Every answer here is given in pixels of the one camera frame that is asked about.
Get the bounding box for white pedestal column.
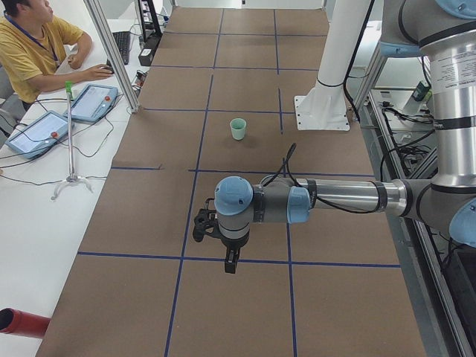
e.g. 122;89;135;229
295;0;373;132

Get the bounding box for person in yellow shirt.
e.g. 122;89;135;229
1;1;112;110

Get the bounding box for blue teach pendant far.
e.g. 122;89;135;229
71;83;118;123

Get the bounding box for metal stand green clip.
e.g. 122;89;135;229
51;81;93;201

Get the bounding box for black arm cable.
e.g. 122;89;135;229
260;143;384;214

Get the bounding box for black keyboard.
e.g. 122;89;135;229
112;31;131;65

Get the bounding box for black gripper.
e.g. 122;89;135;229
220;233;249;274

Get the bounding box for blue teach pendant near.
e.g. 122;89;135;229
6;111;68;158

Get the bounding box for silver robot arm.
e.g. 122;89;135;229
213;1;475;273

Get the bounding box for aluminium frame post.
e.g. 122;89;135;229
83;0;140;113

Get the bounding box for blue teach pendant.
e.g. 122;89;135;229
6;111;68;158
71;83;118;123

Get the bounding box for green cup on table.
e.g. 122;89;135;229
230;118;247;141

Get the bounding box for red cylinder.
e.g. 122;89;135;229
1;308;51;338

